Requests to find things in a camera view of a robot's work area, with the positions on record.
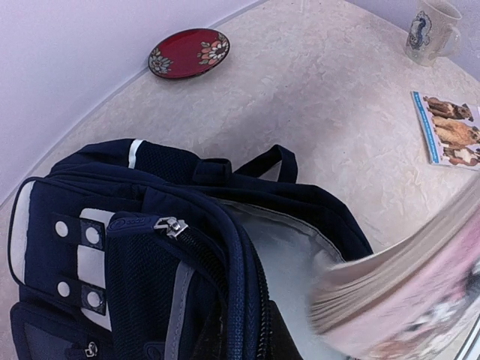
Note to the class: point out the pink magazine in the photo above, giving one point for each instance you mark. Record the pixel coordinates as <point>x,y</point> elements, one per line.
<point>408,301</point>

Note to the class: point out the navy blue backpack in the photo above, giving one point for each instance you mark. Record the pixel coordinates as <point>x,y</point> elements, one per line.
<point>132,250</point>

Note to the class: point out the red floral round dish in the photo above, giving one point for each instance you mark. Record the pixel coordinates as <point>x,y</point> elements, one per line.
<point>188,53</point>

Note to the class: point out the beige ceramic mug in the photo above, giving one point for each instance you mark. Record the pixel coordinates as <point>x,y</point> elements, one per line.
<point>433,32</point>

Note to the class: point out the dog cover booklet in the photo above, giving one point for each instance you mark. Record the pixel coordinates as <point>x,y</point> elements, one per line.
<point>451,131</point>

